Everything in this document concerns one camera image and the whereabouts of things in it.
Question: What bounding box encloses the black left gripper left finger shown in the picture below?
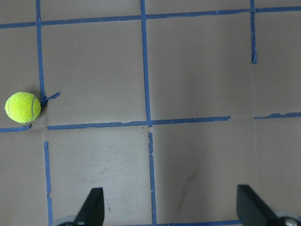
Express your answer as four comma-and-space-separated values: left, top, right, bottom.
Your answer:
74, 187, 104, 226

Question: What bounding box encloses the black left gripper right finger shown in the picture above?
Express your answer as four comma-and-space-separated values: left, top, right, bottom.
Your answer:
236, 185, 279, 226

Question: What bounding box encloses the tennis ball near loose tape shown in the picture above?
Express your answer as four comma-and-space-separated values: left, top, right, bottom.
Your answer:
5, 92, 41, 124

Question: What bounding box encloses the brown paper table cover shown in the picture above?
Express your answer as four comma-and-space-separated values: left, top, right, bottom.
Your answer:
0, 0, 301, 226

